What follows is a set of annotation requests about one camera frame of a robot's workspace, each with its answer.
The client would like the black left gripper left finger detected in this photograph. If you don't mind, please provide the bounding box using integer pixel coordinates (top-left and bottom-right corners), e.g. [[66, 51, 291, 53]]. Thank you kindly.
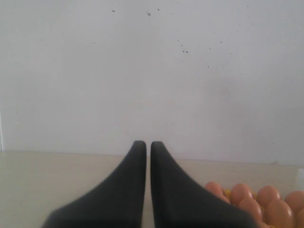
[[43, 141, 146, 228]]

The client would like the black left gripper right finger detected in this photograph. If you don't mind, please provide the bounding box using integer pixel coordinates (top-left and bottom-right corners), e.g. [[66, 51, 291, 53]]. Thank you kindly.
[[150, 142, 257, 228]]

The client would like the brown egg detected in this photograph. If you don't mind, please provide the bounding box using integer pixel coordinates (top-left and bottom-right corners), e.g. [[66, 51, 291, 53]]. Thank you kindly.
[[266, 199, 295, 228], [256, 185, 281, 204], [230, 183, 253, 206], [284, 191, 304, 213], [204, 181, 225, 197], [256, 221, 270, 228], [295, 208, 304, 228], [218, 194, 230, 204], [238, 198, 263, 222]]

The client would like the yellow plastic egg tray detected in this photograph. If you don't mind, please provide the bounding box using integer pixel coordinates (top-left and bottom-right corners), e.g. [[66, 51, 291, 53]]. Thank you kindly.
[[224, 190, 297, 228]]

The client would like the clear plastic storage box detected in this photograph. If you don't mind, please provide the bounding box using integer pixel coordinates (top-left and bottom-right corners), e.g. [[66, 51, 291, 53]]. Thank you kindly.
[[294, 168, 304, 191]]

